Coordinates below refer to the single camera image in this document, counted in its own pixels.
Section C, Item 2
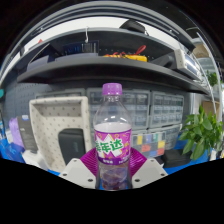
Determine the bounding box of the purple plastic bag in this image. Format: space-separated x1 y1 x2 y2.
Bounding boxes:
8 116 22 149

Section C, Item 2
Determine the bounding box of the blue cardboard box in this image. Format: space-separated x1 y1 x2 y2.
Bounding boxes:
0 138 26 164

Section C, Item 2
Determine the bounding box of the green potted plant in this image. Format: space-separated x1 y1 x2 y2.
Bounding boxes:
178 105 224 162

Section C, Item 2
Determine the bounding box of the grey small-parts drawer cabinet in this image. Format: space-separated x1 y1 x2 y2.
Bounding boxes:
164 124 184 151
149 90 185 129
86 87 152 131

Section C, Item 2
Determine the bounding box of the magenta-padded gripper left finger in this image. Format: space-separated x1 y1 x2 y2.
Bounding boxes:
59 147 100 190

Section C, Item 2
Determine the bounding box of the cabinet with coloured drawers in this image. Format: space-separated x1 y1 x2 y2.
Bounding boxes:
130 129 167 158

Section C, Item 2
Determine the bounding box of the white box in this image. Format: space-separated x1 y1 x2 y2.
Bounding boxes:
21 149 48 168

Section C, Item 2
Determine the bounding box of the clear bottle with purple cap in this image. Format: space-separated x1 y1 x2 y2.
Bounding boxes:
92 82 134 191

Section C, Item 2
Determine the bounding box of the black zip case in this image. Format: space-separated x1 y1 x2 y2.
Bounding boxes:
57 128 87 166

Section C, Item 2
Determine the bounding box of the white metal shelf rack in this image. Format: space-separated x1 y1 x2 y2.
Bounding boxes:
191 31 224 111

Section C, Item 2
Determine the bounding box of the flat black hard case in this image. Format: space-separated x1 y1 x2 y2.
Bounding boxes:
163 148 193 169

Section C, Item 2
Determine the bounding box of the black overhead shelf unit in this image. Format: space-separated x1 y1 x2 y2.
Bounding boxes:
0 3 221 98

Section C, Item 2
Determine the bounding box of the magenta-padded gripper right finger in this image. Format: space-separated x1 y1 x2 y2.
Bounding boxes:
128 147 168 190

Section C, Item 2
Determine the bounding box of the black upright carton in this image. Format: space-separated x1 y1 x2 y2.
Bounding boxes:
16 114 38 153

